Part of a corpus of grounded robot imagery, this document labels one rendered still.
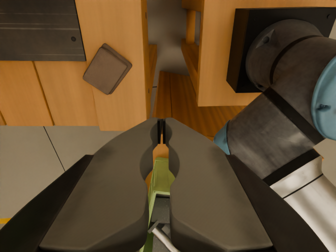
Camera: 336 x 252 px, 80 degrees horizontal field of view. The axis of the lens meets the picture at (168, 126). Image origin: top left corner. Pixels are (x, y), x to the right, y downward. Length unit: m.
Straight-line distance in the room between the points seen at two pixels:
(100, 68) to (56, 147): 1.54
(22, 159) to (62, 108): 1.62
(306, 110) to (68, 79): 0.53
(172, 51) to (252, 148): 1.16
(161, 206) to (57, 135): 1.27
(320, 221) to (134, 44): 0.46
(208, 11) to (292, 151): 0.37
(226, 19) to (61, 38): 0.39
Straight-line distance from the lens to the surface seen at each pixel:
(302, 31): 0.46
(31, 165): 2.24
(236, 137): 0.35
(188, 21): 1.17
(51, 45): 0.57
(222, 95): 0.61
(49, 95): 0.64
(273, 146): 0.34
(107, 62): 0.50
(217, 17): 0.56
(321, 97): 0.32
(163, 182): 0.70
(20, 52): 0.61
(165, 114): 0.86
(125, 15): 0.51
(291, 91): 0.34
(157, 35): 1.41
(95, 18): 0.52
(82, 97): 0.61
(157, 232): 0.85
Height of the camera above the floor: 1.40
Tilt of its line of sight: 59 degrees down
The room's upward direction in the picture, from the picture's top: 179 degrees clockwise
